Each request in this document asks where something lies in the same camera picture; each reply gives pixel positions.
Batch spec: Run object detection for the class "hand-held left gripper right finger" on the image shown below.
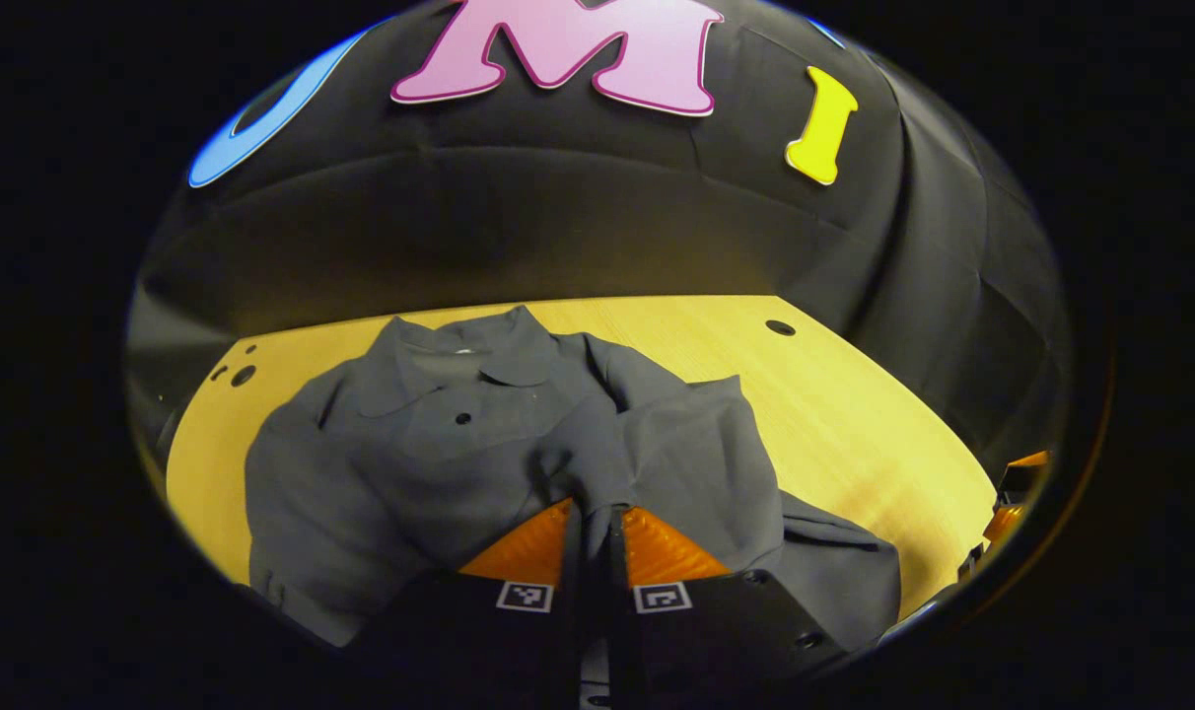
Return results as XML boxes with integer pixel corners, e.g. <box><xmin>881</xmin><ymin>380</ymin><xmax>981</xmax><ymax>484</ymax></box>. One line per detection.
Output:
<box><xmin>610</xmin><ymin>506</ymin><xmax>848</xmax><ymax>710</ymax></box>

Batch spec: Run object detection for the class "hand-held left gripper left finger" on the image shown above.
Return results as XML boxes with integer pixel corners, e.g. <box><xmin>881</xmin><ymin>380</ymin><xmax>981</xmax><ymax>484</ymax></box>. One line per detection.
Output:
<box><xmin>346</xmin><ymin>498</ymin><xmax>598</xmax><ymax>710</ymax></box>

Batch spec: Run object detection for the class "grey button-up shirt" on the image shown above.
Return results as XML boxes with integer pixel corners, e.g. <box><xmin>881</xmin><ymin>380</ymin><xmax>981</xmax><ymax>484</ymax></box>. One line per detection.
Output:
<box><xmin>245</xmin><ymin>306</ymin><xmax>902</xmax><ymax>652</ymax></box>

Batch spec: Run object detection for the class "black backdrop cloth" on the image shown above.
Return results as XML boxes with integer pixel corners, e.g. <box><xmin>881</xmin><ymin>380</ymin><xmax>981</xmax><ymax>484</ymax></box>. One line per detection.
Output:
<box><xmin>124</xmin><ymin>0</ymin><xmax>1072</xmax><ymax>474</ymax></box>

